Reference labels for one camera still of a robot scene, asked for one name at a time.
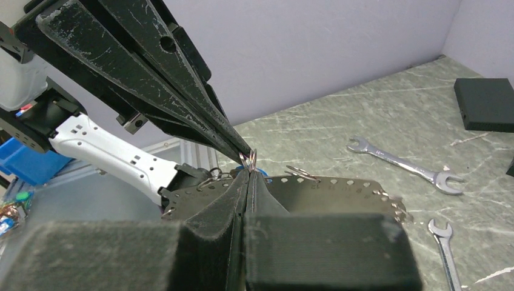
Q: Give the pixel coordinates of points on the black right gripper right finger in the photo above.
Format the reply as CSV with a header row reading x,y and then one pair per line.
x,y
323,251

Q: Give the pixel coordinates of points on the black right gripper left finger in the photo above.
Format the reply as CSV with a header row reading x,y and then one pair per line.
x,y
194,254

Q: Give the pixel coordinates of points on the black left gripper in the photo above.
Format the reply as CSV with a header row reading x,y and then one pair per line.
x,y
124,53

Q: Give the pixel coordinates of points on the metal arc keyring plate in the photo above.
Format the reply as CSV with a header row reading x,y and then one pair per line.
x,y
297,195

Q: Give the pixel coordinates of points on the blue key tag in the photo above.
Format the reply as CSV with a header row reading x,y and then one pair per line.
x,y
257,169

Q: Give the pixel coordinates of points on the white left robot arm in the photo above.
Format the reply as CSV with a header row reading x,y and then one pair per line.
x,y
56,121

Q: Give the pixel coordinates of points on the small silver wrench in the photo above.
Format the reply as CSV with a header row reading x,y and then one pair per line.
x,y
443,237

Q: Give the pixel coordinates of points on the blue storage bin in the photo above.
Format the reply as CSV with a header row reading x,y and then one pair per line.
x,y
28,165

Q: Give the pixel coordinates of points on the large silver wrench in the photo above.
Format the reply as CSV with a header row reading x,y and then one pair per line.
x,y
438,179

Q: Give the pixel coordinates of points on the black box with label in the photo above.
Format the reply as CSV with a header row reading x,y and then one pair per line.
x,y
510,169

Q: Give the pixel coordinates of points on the black flat box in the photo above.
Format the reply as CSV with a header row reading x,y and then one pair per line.
x,y
485,104

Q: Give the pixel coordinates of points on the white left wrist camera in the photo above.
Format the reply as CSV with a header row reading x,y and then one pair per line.
x,y
21,83

